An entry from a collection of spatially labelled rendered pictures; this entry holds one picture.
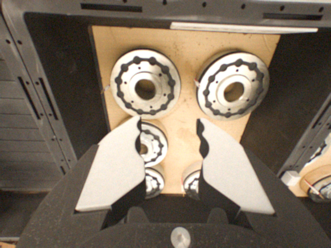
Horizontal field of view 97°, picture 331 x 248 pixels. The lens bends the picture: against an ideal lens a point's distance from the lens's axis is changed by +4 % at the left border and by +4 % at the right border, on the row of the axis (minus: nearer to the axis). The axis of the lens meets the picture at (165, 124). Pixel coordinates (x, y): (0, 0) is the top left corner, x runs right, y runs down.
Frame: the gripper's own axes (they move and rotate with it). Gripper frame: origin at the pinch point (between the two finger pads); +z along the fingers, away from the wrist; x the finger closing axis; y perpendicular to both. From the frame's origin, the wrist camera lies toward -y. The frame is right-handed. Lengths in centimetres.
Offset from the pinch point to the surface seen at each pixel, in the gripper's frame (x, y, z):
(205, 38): 5.1, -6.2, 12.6
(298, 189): 35.8, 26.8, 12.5
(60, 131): -12.0, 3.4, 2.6
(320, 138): 18.0, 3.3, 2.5
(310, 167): 34.3, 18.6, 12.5
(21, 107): -25.7, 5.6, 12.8
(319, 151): 29.4, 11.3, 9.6
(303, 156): 17.5, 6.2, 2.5
